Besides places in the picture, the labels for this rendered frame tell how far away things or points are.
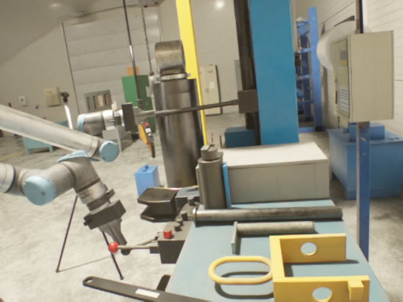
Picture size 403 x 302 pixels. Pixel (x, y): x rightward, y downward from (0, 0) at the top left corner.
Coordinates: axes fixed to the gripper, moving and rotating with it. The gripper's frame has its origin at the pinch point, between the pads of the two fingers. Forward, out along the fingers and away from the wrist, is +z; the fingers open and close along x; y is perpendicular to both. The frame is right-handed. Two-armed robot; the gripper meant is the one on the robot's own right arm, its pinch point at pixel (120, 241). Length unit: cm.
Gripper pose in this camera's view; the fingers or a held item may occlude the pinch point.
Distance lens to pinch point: 113.3
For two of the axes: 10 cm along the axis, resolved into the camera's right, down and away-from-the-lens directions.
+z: 4.5, 8.8, 1.3
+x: 8.8, -4.1, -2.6
